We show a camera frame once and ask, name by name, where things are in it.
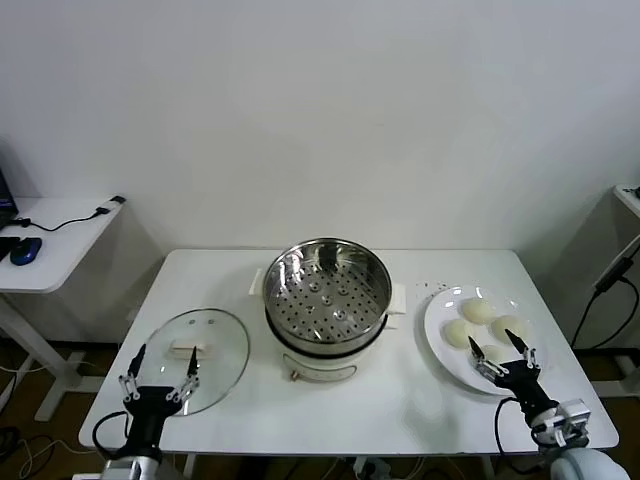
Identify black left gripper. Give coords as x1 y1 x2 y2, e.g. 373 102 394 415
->
118 343 202 455

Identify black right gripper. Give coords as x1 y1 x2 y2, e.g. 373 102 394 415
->
467 328 560 420

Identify glass lid with beige handle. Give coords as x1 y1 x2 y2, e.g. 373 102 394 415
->
133 306 251 418

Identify perforated steel steamer basket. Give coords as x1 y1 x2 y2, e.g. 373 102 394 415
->
262 238 395 351

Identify white round plate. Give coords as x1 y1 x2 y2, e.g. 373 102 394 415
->
423 284 550 397

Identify white side table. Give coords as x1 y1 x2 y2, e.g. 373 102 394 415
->
613 183 640 221
0 196 127 422

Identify white electric cooking pot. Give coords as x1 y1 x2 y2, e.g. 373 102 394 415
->
248 267 410 384

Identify white power strip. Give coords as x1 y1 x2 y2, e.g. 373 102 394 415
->
352 457 395 480

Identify blue computer mouse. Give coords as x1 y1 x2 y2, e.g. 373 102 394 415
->
9 237 44 266

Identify dark laptop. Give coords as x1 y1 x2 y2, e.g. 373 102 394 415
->
0 162 20 232

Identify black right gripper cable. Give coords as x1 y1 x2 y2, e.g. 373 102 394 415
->
494 396 524 457

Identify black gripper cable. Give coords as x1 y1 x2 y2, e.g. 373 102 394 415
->
93 410 132 459
494 396 524 457

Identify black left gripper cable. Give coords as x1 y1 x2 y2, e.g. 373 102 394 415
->
93 410 132 459

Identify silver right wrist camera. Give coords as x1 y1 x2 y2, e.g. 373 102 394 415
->
558 398 592 446

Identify black cable with adapter plug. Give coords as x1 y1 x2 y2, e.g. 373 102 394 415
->
8 195 127 234

